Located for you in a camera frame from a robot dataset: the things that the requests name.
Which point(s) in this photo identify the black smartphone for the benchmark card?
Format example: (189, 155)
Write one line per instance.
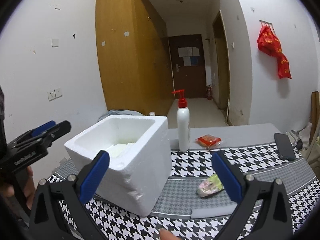
(285, 149)

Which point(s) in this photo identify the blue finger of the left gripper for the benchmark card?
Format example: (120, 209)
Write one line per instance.
(39, 130)

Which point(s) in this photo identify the red hanging bag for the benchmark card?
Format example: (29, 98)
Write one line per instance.
(269, 44)

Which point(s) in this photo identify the white styrofoam box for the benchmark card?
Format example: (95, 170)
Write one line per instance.
(140, 159)

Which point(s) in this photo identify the red snack packet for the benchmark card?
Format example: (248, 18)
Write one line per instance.
(209, 141)

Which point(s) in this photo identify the wall socket pair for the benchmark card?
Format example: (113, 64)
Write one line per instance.
(54, 94)

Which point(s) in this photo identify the wooden wardrobe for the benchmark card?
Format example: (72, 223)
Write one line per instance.
(133, 56)

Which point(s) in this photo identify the green pink wrapped packet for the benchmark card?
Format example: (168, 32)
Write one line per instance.
(210, 186)

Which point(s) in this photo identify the wooden side door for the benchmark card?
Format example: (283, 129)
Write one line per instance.
(222, 62)

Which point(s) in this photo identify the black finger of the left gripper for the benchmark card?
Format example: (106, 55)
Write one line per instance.
(56, 132)

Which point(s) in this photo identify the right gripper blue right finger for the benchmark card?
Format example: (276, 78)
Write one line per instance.
(229, 175)

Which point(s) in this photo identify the gray bedding pile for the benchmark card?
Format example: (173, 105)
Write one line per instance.
(119, 112)

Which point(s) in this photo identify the red fire extinguisher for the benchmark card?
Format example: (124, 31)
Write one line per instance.
(209, 92)

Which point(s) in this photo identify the dark brown door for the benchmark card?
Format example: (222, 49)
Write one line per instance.
(188, 65)

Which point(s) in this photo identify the person right hand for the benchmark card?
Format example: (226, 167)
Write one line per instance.
(167, 235)

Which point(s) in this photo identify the white red pump bottle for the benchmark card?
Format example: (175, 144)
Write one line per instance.
(183, 119)

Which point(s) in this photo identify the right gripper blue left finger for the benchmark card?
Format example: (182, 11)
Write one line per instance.
(91, 175)

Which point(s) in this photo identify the houndstooth table cloth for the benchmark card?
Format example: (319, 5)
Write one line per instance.
(179, 198)

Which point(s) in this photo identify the white wall switch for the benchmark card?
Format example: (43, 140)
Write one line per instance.
(55, 43)

